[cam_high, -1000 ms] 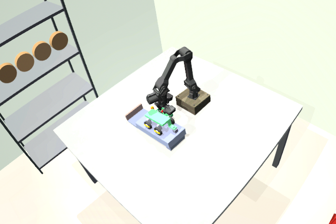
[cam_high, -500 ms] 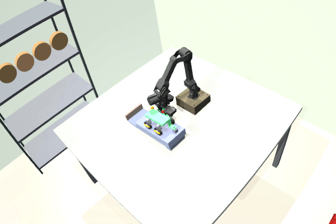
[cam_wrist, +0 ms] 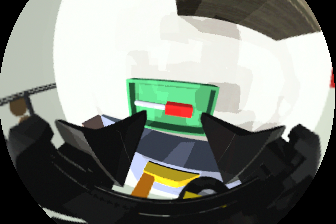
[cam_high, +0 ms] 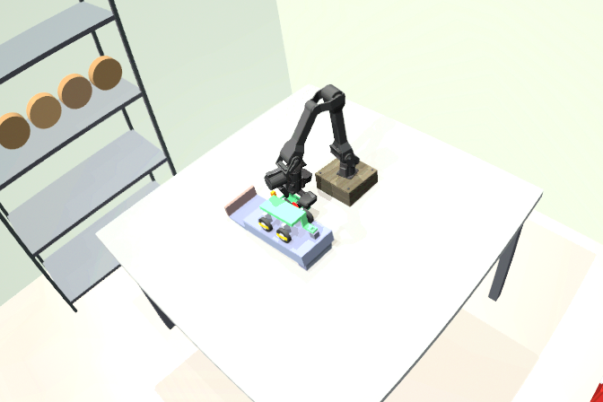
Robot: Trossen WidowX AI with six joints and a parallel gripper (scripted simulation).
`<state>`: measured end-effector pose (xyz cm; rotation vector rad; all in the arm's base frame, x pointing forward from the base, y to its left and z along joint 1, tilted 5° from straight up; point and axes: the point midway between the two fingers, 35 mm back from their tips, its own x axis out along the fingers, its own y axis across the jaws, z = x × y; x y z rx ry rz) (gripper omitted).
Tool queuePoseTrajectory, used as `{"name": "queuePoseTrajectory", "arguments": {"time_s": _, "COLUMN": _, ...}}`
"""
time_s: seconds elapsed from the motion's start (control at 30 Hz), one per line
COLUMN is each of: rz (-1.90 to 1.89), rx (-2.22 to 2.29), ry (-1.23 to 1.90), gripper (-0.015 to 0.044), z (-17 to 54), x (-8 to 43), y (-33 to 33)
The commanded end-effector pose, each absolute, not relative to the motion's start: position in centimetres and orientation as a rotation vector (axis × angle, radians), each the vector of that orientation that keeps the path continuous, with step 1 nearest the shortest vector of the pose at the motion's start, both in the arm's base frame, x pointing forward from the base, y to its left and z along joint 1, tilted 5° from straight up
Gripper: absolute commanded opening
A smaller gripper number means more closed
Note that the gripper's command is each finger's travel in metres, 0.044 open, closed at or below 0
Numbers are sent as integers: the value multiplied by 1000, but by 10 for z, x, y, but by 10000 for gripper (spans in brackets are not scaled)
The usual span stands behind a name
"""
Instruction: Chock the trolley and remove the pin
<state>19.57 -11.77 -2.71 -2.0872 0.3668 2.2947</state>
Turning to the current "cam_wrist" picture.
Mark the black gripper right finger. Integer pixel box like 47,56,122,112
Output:
200,111,287,185

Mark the red-headed metal pin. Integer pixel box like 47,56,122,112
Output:
135,99,192,118

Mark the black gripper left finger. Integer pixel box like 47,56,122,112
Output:
53,110,147,187

